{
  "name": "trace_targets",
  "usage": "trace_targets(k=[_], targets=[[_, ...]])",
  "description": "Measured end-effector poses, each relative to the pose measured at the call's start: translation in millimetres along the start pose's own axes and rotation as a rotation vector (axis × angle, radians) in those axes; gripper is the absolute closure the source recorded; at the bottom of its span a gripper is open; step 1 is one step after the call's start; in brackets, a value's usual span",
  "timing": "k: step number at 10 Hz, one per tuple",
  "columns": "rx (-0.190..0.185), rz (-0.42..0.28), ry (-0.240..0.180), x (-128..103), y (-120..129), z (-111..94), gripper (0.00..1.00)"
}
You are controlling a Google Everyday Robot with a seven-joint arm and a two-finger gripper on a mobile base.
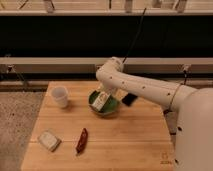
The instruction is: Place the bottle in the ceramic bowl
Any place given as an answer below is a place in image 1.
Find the grey metal rail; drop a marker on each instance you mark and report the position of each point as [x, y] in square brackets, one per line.
[91, 64]

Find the beige sponge block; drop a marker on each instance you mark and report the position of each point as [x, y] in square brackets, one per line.
[49, 140]

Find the white labelled bottle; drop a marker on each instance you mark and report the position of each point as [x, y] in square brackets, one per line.
[100, 101]

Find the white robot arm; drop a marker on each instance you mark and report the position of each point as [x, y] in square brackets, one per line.
[194, 132]

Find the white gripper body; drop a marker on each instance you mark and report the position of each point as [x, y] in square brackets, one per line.
[109, 90]

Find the green ceramic bowl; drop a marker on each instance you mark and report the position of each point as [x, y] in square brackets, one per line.
[110, 106]

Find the white plastic cup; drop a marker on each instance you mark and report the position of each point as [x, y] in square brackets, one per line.
[60, 96]

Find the black flat object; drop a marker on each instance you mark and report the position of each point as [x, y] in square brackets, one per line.
[129, 99]

